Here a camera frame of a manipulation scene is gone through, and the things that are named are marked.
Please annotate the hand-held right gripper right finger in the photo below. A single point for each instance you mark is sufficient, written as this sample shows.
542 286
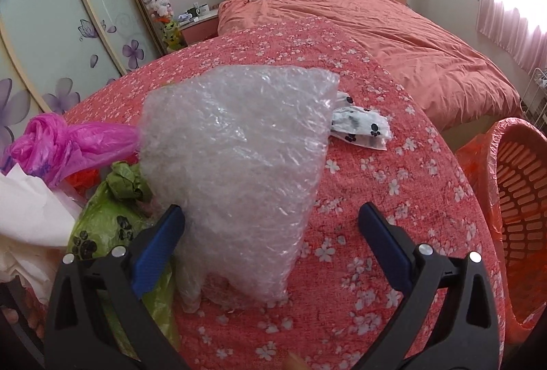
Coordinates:
384 250

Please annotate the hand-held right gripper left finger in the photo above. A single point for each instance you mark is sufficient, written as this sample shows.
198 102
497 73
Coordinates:
157 252

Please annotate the green paw print bag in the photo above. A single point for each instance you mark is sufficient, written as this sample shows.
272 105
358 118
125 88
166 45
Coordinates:
107 210

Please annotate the clear bubble wrap bag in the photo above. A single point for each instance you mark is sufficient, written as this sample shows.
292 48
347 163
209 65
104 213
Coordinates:
239 148

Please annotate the red floral blanket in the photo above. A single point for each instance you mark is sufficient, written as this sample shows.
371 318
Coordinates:
363 190

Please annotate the orange plastic scrap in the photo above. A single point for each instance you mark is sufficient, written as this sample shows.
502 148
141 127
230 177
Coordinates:
81 181

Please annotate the orange laundry basket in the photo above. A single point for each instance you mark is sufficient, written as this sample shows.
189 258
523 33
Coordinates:
472 165

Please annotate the white paw print bag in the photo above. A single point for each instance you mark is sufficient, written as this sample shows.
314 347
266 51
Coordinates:
363 126

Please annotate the white plastic bag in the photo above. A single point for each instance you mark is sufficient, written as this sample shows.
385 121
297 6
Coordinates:
30 203

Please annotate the pink plastic bag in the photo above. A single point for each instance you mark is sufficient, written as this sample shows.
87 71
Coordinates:
55 143

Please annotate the bed with pink duvet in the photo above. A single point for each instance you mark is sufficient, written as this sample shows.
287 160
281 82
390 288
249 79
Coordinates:
406 45

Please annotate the clear tube of plush toys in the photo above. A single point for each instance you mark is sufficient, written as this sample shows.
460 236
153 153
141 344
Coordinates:
156 2

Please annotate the floral sliding door wardrobe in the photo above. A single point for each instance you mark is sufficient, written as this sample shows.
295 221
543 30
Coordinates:
51 20

